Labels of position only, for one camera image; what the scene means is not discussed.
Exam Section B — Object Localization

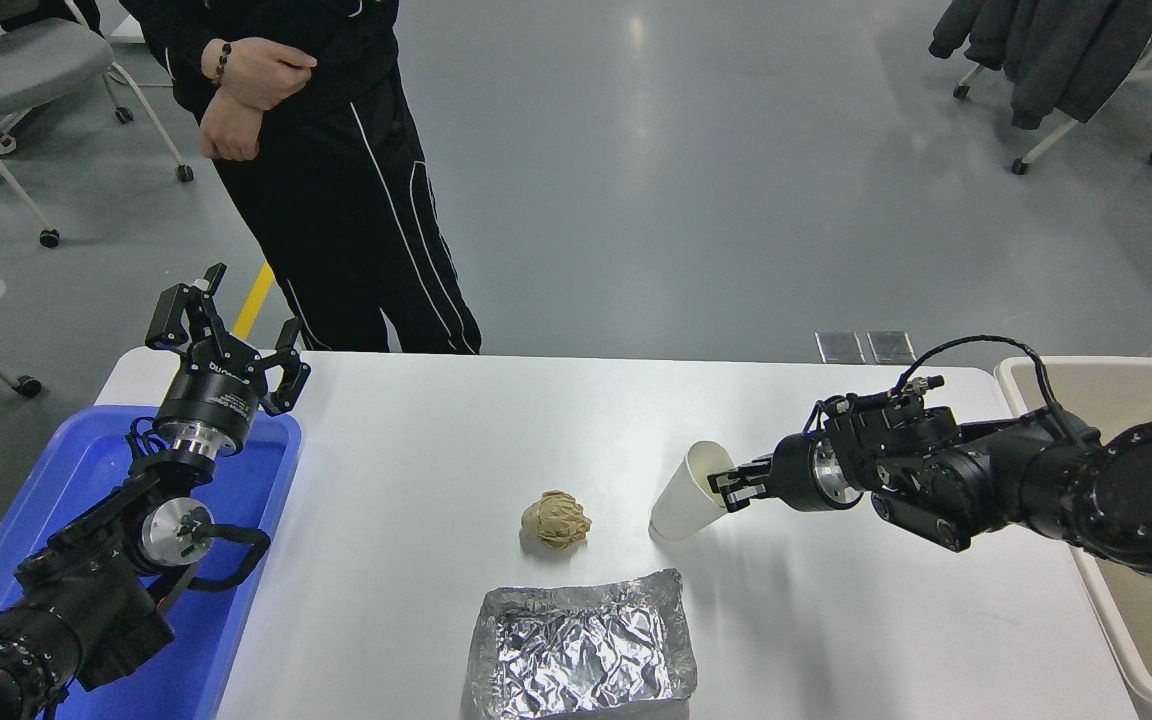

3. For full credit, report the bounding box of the crumpled tan paper ball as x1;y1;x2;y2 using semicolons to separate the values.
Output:
520;491;592;551

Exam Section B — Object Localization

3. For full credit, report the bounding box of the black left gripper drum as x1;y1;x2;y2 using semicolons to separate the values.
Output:
154;352;269;446

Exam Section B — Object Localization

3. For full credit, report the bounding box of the metal floor outlet plate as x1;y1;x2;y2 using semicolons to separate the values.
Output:
815;331;866;364
867;331;918;364

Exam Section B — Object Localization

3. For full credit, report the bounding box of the large pale plastic bin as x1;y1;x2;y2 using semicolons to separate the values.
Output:
994;356;1152;711

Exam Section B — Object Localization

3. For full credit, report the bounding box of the grey office chair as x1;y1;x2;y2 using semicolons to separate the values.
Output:
0;0;195;249

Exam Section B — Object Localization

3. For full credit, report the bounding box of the person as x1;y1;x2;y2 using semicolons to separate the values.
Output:
119;0;483;356

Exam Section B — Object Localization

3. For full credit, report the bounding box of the person's right hand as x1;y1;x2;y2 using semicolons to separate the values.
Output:
219;38;318;112

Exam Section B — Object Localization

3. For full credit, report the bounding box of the white paper cup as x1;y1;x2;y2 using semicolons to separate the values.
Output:
649;440;737;543

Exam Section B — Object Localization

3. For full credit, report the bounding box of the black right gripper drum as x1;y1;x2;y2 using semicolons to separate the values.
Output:
771;433;827;513

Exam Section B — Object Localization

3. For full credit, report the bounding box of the silver foil tray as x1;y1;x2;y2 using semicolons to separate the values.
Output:
465;568;698;720

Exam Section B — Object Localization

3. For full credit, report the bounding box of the dark grey jacket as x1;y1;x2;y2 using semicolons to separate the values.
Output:
929;0;1152;131

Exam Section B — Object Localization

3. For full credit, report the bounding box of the person's left hand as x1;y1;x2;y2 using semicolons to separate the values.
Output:
199;88;265;162

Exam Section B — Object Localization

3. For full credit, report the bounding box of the blue plastic tray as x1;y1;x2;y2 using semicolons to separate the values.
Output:
0;405;303;720

